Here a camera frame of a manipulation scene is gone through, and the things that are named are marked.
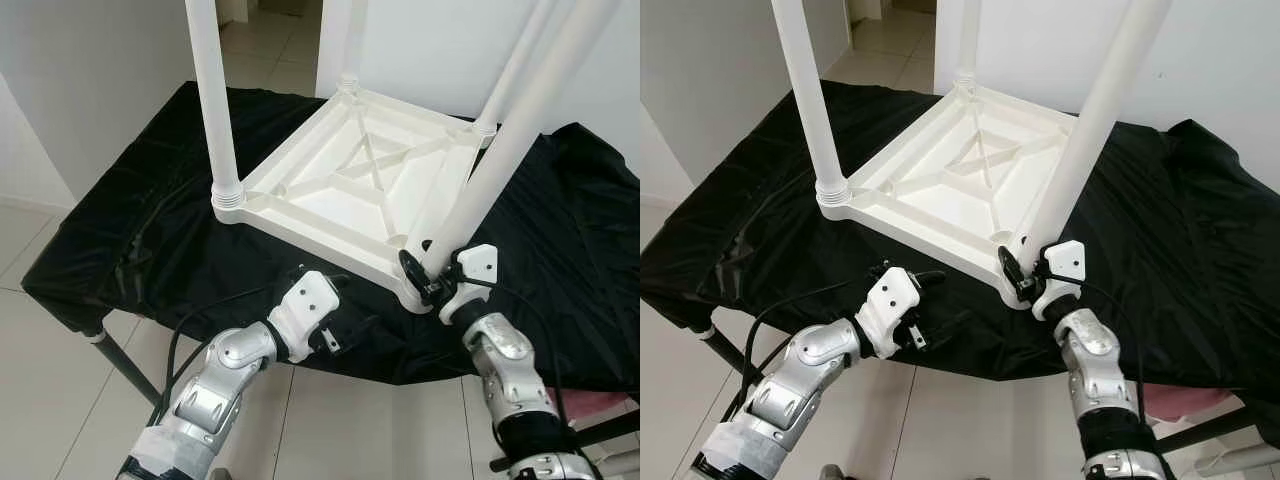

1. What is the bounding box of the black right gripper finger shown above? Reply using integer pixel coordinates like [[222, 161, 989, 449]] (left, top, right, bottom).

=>
[[398, 248, 442, 302], [997, 245, 1037, 300]]

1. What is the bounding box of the white plastic table top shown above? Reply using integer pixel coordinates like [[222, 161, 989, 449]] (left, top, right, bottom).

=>
[[213, 85, 501, 313], [818, 82, 1091, 309]]

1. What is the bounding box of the black cloth table cover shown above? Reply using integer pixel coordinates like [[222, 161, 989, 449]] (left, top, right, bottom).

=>
[[640, 78, 1280, 391], [20, 80, 641, 391]]

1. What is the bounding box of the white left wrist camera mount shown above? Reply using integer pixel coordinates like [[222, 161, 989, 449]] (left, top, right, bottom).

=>
[[268, 270, 341, 361], [855, 265, 923, 359]]

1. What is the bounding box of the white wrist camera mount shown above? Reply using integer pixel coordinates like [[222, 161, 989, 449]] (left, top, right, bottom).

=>
[[268, 270, 341, 361], [1030, 240, 1088, 321], [440, 243, 499, 326], [855, 265, 923, 359]]

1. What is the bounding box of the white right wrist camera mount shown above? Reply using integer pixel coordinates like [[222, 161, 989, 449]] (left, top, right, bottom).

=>
[[440, 243, 499, 326], [1030, 240, 1088, 321]]

